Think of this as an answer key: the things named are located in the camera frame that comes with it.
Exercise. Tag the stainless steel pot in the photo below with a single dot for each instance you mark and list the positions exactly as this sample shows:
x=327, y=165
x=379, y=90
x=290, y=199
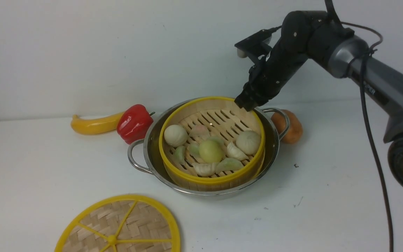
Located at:
x=144, y=154

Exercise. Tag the white dumpling right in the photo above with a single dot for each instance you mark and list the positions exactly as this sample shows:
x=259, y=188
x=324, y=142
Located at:
x=234, y=152

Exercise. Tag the white dumpling front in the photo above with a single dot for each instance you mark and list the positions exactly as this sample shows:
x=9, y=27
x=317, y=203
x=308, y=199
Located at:
x=205, y=170

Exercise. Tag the green dumpling front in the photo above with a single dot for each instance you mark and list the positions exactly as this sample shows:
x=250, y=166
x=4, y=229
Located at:
x=228, y=164

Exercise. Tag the red bell pepper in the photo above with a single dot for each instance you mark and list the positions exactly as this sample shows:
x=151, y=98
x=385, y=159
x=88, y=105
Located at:
x=134, y=123

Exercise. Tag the white bun left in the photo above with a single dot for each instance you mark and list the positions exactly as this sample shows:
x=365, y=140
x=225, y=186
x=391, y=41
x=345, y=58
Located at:
x=175, y=135

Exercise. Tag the green dumpling left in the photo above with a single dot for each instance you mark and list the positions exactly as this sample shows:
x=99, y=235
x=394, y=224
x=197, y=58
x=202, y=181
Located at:
x=179, y=155

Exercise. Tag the white dumpling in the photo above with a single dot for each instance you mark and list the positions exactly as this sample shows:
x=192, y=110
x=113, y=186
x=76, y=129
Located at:
x=205, y=170
x=234, y=152

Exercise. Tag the yellow banana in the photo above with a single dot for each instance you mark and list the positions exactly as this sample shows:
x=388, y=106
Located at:
x=95, y=126

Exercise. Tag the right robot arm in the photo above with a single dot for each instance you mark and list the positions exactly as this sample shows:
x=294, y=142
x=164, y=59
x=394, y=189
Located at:
x=317, y=35

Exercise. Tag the green dumpling centre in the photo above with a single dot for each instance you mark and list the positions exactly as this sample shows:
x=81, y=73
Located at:
x=193, y=149

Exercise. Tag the white bun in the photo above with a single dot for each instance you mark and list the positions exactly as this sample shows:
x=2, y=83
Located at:
x=249, y=142
x=175, y=135

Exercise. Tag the yellow bamboo steamer lid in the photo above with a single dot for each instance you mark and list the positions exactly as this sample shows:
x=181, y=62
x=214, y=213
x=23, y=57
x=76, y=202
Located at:
x=126, y=223

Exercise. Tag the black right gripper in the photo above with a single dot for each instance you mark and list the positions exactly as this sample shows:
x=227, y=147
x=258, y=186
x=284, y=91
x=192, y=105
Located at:
x=269, y=77

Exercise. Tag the white bun right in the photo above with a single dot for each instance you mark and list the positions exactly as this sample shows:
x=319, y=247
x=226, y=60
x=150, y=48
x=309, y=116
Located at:
x=249, y=142

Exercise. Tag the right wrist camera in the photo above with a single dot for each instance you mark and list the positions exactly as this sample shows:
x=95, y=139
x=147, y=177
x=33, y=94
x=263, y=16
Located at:
x=256, y=45

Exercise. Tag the pink dumpling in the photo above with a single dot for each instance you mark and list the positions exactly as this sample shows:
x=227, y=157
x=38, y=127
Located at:
x=199, y=131

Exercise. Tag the green dumpling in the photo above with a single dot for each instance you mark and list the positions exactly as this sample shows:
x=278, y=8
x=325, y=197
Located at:
x=228, y=164
x=193, y=149
x=179, y=155

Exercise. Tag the yellow green bun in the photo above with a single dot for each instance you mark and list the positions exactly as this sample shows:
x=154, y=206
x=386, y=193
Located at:
x=210, y=151

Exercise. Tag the yellow rimmed bamboo steamer basket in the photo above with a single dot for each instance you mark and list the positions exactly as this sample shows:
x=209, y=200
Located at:
x=225, y=121

